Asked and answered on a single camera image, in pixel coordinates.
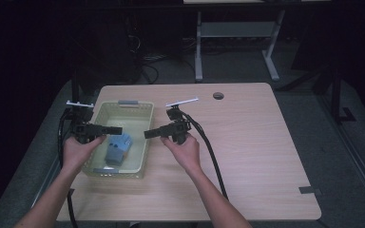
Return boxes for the grey metal table frame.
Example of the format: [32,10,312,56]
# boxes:
[194,9,287,82]

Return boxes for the blue glove with dark dots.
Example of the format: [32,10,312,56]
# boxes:
[104,135,129,166]

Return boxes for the person's right hand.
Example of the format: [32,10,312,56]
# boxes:
[161,132,202,175]

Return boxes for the black floor cables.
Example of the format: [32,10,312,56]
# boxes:
[126,33,201,84]

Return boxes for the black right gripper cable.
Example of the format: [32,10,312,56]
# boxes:
[178,108,230,201]

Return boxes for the aluminium floor rail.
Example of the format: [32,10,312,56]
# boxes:
[318,94,365,211]
[21,94,88,228]

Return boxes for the black metal stand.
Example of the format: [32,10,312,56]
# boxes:
[64,70,81,110]
[329,67,357,125]

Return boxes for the person's left hand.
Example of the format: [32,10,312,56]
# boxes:
[62,135,107,172]

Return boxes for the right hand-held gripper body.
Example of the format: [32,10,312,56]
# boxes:
[165,97,200,145]

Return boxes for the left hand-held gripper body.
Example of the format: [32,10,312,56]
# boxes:
[66,100,106,144]

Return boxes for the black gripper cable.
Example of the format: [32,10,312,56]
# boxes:
[57,108,79,228]
[178,108,230,201]

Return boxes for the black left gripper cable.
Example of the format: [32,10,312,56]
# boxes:
[57,108,79,228]

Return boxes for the pale yellow plastic basket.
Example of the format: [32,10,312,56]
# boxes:
[81,100,156,180]

